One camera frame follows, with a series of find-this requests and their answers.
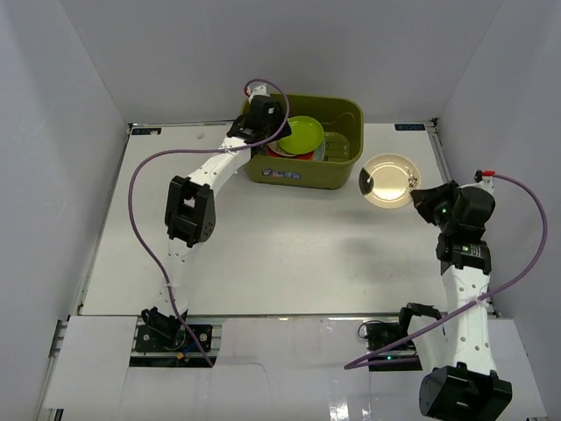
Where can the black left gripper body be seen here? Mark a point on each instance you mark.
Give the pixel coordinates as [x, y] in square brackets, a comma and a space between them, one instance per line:
[272, 117]

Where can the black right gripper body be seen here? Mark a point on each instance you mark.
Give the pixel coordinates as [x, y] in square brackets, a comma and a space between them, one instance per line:
[443, 218]

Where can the lime green plate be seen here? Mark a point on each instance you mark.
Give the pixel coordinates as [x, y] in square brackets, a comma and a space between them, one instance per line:
[306, 136]

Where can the orange plate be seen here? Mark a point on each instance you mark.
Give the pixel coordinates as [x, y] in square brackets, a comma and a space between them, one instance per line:
[303, 157]

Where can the cream plate with black mark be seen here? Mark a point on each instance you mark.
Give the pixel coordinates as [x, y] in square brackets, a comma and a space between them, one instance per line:
[388, 179]

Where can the pale green rectangular dish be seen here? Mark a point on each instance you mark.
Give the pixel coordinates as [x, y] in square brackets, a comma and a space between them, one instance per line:
[319, 151]

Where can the cream floral plate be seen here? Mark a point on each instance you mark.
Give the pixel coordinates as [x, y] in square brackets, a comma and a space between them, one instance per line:
[274, 148]

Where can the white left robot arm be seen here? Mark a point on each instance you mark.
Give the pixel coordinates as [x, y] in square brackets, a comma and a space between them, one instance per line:
[190, 214]

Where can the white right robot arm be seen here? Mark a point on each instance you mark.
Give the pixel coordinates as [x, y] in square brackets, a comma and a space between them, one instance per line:
[462, 382]

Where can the olive green plastic bin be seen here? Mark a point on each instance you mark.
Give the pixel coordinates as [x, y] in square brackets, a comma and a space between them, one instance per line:
[343, 125]

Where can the right corner label sticker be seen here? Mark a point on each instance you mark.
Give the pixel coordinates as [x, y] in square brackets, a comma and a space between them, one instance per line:
[409, 127]

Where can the corner label sticker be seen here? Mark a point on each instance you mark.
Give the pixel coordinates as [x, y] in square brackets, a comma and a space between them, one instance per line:
[409, 127]
[145, 131]

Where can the left corner label sticker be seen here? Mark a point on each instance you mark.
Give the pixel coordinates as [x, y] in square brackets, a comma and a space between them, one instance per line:
[145, 131]

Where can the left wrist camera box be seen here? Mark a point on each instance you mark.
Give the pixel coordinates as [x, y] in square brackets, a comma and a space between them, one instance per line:
[257, 90]

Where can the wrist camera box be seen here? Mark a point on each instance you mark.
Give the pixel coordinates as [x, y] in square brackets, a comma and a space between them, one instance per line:
[484, 179]
[257, 90]

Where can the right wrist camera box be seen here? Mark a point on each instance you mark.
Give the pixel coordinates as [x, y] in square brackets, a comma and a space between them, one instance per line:
[484, 179]

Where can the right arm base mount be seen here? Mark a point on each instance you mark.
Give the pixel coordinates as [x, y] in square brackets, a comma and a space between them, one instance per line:
[378, 333]

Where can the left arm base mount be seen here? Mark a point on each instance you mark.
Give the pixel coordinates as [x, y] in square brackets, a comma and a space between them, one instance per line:
[163, 342]

